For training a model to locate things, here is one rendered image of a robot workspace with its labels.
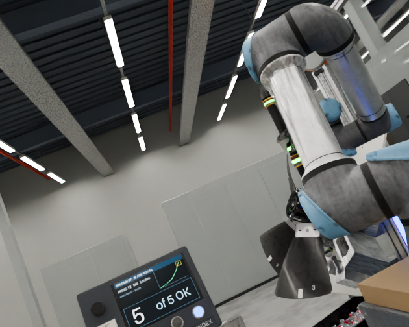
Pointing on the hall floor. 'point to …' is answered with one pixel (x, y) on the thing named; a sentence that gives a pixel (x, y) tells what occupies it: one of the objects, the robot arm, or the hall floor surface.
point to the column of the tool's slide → (335, 92)
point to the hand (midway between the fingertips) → (282, 137)
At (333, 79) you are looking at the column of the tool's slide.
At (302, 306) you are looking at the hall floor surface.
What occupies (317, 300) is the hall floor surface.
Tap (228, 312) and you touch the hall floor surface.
